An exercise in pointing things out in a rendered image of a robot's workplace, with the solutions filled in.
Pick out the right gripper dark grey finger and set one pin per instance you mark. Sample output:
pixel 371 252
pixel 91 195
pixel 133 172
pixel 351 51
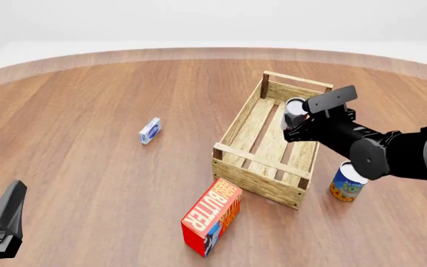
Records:
pixel 297 121

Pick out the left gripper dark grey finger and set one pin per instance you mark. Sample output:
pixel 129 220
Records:
pixel 6 207

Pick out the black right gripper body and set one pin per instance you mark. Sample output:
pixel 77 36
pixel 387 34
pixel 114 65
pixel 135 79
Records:
pixel 304 133

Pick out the tomato sauce can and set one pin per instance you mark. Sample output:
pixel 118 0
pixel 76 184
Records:
pixel 294 106

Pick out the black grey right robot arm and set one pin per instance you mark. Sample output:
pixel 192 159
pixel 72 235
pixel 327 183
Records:
pixel 391 153

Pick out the wooden slat tray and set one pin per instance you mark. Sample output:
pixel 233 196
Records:
pixel 269 130

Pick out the flat plate on black stalk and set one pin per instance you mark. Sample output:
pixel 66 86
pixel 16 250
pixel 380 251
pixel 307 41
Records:
pixel 332 98

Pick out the blue yellow soup can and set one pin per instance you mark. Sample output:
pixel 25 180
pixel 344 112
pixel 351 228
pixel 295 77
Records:
pixel 345 187

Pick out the red butter box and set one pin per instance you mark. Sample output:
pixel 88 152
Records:
pixel 209 214

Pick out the small blue white box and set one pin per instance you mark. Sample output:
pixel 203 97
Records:
pixel 150 131

